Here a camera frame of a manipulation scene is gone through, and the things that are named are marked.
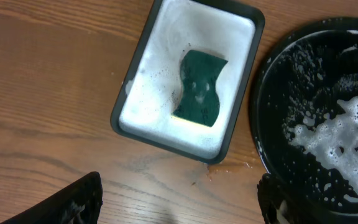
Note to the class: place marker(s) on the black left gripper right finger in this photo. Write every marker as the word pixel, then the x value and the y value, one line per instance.
pixel 280 204

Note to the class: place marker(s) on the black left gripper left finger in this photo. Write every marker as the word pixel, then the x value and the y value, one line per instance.
pixel 79 202

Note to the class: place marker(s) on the green and yellow sponge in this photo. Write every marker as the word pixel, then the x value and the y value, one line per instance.
pixel 199 102

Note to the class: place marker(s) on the black round tray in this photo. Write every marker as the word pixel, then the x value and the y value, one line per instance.
pixel 304 116

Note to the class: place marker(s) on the black rectangular soap tray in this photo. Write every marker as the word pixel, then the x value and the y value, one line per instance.
pixel 151 90

